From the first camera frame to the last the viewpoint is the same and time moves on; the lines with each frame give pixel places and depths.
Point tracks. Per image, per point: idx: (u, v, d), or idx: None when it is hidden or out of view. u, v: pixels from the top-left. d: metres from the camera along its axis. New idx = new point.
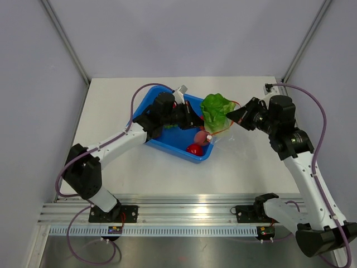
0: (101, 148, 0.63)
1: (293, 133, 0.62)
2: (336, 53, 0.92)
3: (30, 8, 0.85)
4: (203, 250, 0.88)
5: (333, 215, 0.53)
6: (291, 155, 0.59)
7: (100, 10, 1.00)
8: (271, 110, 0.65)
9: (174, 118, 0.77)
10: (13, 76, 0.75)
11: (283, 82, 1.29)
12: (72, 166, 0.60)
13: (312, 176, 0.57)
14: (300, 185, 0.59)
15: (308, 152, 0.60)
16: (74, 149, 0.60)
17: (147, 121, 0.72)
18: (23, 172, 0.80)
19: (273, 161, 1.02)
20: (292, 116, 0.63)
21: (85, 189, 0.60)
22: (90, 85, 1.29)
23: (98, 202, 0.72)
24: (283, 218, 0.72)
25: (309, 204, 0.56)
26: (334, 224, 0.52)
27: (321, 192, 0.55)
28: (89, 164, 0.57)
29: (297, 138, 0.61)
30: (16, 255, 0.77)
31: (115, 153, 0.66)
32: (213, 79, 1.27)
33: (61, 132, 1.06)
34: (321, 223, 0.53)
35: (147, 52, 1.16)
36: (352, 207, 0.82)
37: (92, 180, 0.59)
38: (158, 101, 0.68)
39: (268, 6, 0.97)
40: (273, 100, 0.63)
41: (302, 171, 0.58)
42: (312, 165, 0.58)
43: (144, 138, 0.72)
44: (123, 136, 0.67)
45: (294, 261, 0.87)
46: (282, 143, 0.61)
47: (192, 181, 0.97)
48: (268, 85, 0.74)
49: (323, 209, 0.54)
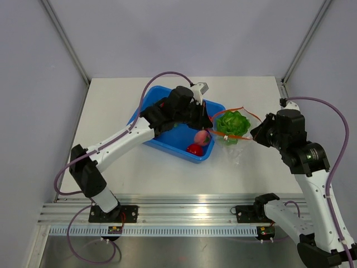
0: (100, 150, 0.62)
1: (308, 148, 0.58)
2: (337, 53, 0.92)
3: (30, 7, 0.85)
4: (203, 250, 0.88)
5: (342, 239, 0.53)
6: (305, 173, 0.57)
7: (100, 9, 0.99)
8: (279, 123, 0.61)
9: (188, 118, 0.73)
10: (13, 75, 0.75)
11: (282, 82, 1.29)
12: (75, 165, 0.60)
13: (324, 197, 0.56)
14: (310, 203, 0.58)
15: (324, 171, 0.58)
16: (75, 150, 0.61)
17: (158, 114, 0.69)
18: (22, 172, 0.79)
19: (273, 162, 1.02)
20: (303, 128, 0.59)
21: (87, 189, 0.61)
22: (90, 85, 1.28)
23: (99, 201, 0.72)
24: (283, 220, 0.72)
25: (318, 224, 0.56)
26: (342, 247, 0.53)
27: (332, 215, 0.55)
28: (87, 168, 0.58)
29: (313, 154, 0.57)
30: (16, 256, 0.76)
31: (116, 153, 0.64)
32: (214, 79, 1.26)
33: (61, 132, 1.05)
34: (328, 245, 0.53)
35: (147, 52, 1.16)
36: (352, 207, 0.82)
37: (92, 181, 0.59)
38: (174, 94, 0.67)
39: (268, 6, 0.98)
40: (279, 113, 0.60)
41: (315, 191, 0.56)
42: (327, 186, 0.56)
43: (153, 134, 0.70)
44: (126, 134, 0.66)
45: (295, 260, 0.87)
46: (296, 157, 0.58)
47: (192, 181, 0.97)
48: (283, 100, 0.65)
49: (332, 231, 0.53)
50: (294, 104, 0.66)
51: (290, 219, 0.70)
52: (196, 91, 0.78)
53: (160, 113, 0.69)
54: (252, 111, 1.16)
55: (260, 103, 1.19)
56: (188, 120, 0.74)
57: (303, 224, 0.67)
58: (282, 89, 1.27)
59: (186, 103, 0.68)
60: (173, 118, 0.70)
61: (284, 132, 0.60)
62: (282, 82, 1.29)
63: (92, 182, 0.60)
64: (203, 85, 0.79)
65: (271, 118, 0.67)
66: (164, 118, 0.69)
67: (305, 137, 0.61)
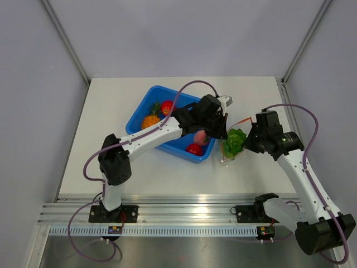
0: (132, 142, 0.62)
1: (284, 134, 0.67)
2: (336, 54, 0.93)
3: (30, 8, 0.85)
4: (203, 250, 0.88)
5: (327, 206, 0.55)
6: (283, 153, 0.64)
7: (100, 10, 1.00)
8: (260, 122, 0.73)
9: (211, 125, 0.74)
10: (13, 76, 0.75)
11: (282, 82, 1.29)
12: (106, 153, 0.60)
13: (304, 171, 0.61)
14: (295, 182, 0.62)
15: (299, 150, 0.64)
16: (108, 138, 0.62)
17: (187, 116, 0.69)
18: (22, 172, 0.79)
19: (273, 162, 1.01)
20: (278, 123, 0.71)
21: (114, 177, 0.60)
22: (90, 85, 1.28)
23: (110, 194, 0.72)
24: (281, 215, 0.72)
25: (304, 199, 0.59)
26: (328, 215, 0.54)
27: (313, 185, 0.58)
28: (119, 157, 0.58)
29: (288, 138, 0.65)
30: (15, 256, 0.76)
31: (145, 148, 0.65)
32: (214, 79, 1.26)
33: (61, 132, 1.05)
34: (316, 215, 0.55)
35: (147, 52, 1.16)
36: (352, 206, 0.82)
37: (121, 170, 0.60)
38: (206, 100, 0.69)
39: (268, 6, 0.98)
40: (257, 113, 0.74)
41: (294, 167, 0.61)
42: (303, 161, 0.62)
43: (179, 134, 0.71)
44: (157, 130, 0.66)
45: (295, 260, 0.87)
46: (274, 143, 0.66)
47: (193, 181, 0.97)
48: (263, 109, 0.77)
49: (316, 201, 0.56)
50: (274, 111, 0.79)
51: (289, 213, 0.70)
52: (222, 102, 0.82)
53: (191, 115, 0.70)
54: (253, 111, 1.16)
55: (260, 103, 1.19)
56: (210, 128, 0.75)
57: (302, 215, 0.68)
58: (282, 90, 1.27)
59: (214, 110, 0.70)
60: (199, 123, 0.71)
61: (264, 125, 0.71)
62: (282, 82, 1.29)
63: (121, 171, 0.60)
64: (228, 99, 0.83)
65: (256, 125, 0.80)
66: (192, 120, 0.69)
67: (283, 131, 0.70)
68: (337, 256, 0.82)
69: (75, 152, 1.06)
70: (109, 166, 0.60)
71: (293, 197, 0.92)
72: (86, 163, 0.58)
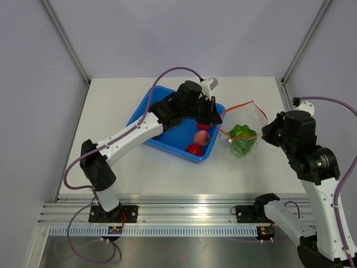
0: (110, 145, 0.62)
1: (318, 152, 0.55)
2: (336, 54, 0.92)
3: (30, 8, 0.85)
4: (203, 250, 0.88)
5: (347, 248, 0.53)
6: (314, 182, 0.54)
7: (100, 10, 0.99)
8: (288, 126, 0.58)
9: (197, 113, 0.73)
10: (12, 76, 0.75)
11: (283, 82, 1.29)
12: (85, 160, 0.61)
13: (332, 206, 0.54)
14: (315, 210, 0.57)
15: (333, 179, 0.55)
16: (85, 144, 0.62)
17: (167, 109, 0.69)
18: (22, 172, 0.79)
19: (274, 162, 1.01)
20: (313, 133, 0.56)
21: (97, 183, 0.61)
22: (90, 85, 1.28)
23: (101, 199, 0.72)
24: (283, 222, 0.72)
25: (322, 231, 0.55)
26: (345, 255, 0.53)
27: (338, 224, 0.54)
28: (97, 163, 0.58)
29: (323, 161, 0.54)
30: (15, 257, 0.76)
31: (125, 149, 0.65)
32: (214, 79, 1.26)
33: (61, 132, 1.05)
34: (332, 253, 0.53)
35: (147, 52, 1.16)
36: (353, 207, 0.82)
37: (103, 177, 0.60)
38: (182, 87, 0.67)
39: (268, 6, 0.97)
40: (289, 115, 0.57)
41: (323, 200, 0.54)
42: (335, 195, 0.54)
43: (160, 130, 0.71)
44: (135, 129, 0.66)
45: (294, 261, 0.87)
46: (305, 163, 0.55)
47: (193, 181, 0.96)
48: (295, 99, 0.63)
49: (337, 241, 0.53)
50: (309, 104, 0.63)
51: (289, 220, 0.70)
52: (205, 86, 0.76)
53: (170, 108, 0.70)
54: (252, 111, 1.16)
55: (260, 103, 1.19)
56: (197, 115, 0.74)
57: (303, 226, 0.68)
58: (282, 89, 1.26)
59: (194, 97, 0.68)
60: (180, 113, 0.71)
61: (293, 135, 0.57)
62: (282, 82, 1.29)
63: (102, 177, 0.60)
64: (213, 81, 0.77)
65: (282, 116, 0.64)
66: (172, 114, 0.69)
67: (316, 142, 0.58)
68: None
69: (75, 152, 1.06)
70: (91, 173, 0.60)
71: (293, 196, 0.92)
72: (67, 174, 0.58)
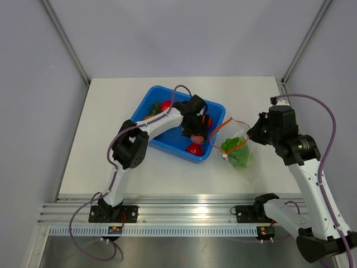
0: (148, 124, 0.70)
1: (299, 139, 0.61)
2: (336, 54, 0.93)
3: (30, 8, 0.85)
4: (203, 250, 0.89)
5: (338, 225, 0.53)
6: (297, 162, 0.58)
7: (100, 10, 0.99)
8: (272, 118, 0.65)
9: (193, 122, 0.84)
10: (11, 76, 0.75)
11: (282, 82, 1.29)
12: (121, 138, 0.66)
13: (318, 185, 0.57)
14: (305, 193, 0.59)
15: (315, 159, 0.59)
16: (125, 123, 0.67)
17: (184, 108, 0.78)
18: (23, 172, 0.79)
19: (275, 163, 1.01)
20: (294, 122, 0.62)
21: (133, 158, 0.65)
22: (90, 85, 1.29)
23: (115, 190, 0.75)
24: (282, 218, 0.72)
25: (314, 213, 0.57)
26: (338, 234, 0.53)
27: (326, 202, 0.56)
28: (139, 137, 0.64)
29: (304, 144, 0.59)
30: (16, 257, 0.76)
31: (158, 130, 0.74)
32: (214, 79, 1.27)
33: (61, 132, 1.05)
34: (324, 233, 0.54)
35: (147, 53, 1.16)
36: (352, 208, 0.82)
37: (140, 150, 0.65)
38: (197, 97, 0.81)
39: (268, 7, 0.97)
40: (271, 108, 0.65)
41: (308, 179, 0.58)
42: (319, 173, 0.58)
43: (180, 122, 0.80)
44: (164, 117, 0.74)
45: (294, 261, 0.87)
46: (288, 148, 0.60)
47: (192, 181, 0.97)
48: (273, 99, 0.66)
49: (327, 218, 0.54)
50: (285, 101, 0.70)
51: (289, 216, 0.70)
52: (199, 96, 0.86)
53: (187, 107, 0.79)
54: (251, 112, 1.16)
55: (259, 103, 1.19)
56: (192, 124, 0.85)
57: (303, 220, 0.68)
58: (282, 89, 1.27)
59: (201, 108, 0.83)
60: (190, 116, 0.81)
61: (277, 125, 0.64)
62: (282, 82, 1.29)
63: (140, 150, 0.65)
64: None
65: (264, 116, 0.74)
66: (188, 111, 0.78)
67: (297, 131, 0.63)
68: (338, 261, 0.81)
69: (75, 152, 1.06)
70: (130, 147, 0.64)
71: (293, 197, 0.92)
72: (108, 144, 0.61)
